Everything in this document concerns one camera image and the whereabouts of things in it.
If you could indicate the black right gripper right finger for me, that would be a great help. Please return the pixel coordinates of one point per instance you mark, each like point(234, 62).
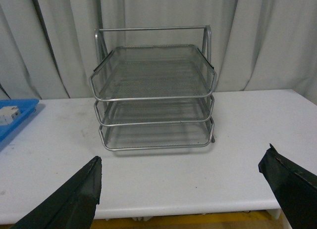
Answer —
point(294, 188)

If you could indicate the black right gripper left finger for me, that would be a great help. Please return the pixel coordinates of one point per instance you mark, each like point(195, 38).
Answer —
point(73, 205)

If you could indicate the silver three-tier mesh rack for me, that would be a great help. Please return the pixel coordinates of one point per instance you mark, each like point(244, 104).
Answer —
point(154, 97)

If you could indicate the blue plastic tray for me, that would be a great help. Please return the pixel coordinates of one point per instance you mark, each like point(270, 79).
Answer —
point(8, 132)

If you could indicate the grey curtain backdrop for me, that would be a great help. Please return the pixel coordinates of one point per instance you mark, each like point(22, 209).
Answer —
point(47, 47)

